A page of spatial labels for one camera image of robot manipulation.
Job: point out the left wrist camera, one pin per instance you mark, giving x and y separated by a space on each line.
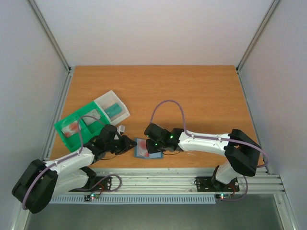
121 129

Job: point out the red and white card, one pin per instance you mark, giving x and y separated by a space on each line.
142 151

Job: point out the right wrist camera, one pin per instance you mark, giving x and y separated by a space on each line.
155 132

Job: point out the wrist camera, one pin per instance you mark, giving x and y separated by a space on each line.
155 132
121 129

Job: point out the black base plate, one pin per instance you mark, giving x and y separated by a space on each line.
204 184
103 184

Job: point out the teal card in bin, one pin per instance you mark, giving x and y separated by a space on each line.
113 110

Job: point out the teal card holder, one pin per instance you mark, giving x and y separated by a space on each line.
152 156

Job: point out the grey slotted cable duct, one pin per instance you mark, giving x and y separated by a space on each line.
109 199

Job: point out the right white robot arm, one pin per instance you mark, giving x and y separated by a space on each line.
241 152

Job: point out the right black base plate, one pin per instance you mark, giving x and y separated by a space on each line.
204 184

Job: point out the grey card in tray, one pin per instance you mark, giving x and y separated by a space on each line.
91 117

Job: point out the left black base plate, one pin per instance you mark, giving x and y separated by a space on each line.
103 184

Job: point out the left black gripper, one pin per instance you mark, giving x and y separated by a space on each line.
126 143

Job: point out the red white card in tray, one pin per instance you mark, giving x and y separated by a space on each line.
71 129

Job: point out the white translucent plastic bin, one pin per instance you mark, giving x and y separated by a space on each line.
108 99

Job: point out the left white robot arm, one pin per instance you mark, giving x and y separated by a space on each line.
44 180

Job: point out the aluminium front rail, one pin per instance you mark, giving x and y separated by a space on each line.
181 180

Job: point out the green plastic tray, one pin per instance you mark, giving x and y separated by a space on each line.
87 132

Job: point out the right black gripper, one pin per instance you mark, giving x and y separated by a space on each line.
153 146

